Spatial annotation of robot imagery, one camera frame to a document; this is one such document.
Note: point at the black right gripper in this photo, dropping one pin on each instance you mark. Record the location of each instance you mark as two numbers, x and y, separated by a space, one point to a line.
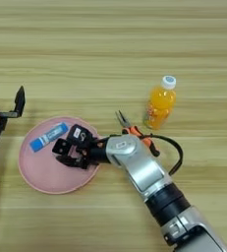
97 152

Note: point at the blue white glue stick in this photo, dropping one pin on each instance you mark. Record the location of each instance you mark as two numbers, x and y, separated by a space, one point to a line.
48 136

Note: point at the orange juice bottle white cap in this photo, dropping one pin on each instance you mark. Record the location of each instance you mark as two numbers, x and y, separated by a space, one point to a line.
160 103

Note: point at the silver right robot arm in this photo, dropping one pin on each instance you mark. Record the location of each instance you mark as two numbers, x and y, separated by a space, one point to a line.
151 170

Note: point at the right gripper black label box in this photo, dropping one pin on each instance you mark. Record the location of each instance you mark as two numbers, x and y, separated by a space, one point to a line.
79 134

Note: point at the pink round plate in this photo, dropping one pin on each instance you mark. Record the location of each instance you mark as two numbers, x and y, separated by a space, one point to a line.
43 174

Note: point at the orange black needle-nose pliers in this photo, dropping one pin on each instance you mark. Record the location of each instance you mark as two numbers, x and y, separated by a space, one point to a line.
124 123

